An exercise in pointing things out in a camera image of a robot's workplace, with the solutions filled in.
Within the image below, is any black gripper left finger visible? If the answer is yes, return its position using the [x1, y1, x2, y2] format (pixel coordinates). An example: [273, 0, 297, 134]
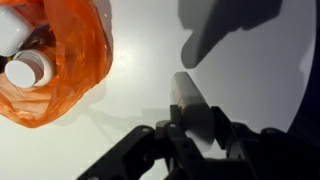
[76, 104, 208, 180]

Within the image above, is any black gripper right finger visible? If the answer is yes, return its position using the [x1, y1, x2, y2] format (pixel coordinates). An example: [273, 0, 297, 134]
[211, 105, 320, 180]

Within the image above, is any long white bottle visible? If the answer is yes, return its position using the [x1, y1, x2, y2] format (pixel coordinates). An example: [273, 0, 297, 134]
[169, 71, 216, 154]

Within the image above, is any orange plastic bag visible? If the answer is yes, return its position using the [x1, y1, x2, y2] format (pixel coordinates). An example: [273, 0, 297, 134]
[0, 0, 115, 130]

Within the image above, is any white bottle with blue label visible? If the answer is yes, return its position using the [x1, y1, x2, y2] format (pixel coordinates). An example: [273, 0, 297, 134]
[0, 5, 35, 58]

